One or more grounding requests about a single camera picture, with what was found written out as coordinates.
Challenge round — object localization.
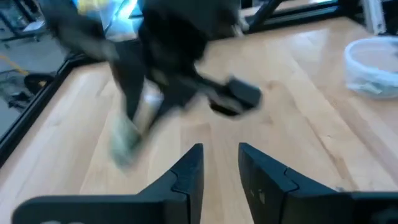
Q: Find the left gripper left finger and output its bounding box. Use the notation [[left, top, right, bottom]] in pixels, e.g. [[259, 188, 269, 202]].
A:
[[11, 142, 205, 224]]

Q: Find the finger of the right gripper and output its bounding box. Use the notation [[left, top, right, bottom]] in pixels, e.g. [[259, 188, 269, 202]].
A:
[[139, 70, 262, 134], [39, 0, 144, 122]]

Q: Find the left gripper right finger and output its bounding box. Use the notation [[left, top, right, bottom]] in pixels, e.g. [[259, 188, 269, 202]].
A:
[[238, 142, 398, 224]]

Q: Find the clear plastic bin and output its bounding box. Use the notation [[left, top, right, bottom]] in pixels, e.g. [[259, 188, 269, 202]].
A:
[[343, 35, 398, 100]]

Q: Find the yellow cable tag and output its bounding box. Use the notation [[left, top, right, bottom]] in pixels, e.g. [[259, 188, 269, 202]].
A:
[[76, 0, 108, 15]]

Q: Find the black looped cable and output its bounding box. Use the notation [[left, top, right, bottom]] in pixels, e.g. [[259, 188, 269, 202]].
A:
[[23, 73, 56, 96]]

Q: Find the black table frame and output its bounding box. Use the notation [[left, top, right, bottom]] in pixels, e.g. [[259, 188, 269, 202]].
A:
[[0, 0, 398, 164]]

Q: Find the yellow hanging hose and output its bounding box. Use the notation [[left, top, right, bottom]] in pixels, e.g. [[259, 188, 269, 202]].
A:
[[0, 54, 29, 76]]

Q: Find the silver aluminium bracket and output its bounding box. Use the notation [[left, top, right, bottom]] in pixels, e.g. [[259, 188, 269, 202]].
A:
[[360, 0, 388, 35]]

